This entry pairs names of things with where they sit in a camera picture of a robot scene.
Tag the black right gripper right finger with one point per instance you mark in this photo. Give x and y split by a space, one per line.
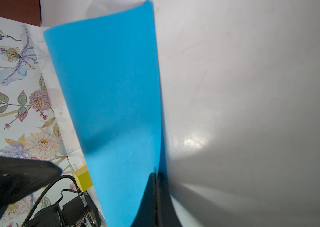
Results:
166 215

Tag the blue square paper sheet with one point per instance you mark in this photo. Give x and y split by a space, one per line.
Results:
108 71

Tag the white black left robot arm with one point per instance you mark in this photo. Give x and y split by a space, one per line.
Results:
79 212

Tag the yellow block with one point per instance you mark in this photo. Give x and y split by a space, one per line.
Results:
83 178

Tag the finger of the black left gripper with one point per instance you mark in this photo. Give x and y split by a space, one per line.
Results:
21 177

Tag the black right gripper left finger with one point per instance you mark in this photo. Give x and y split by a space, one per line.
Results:
146 216

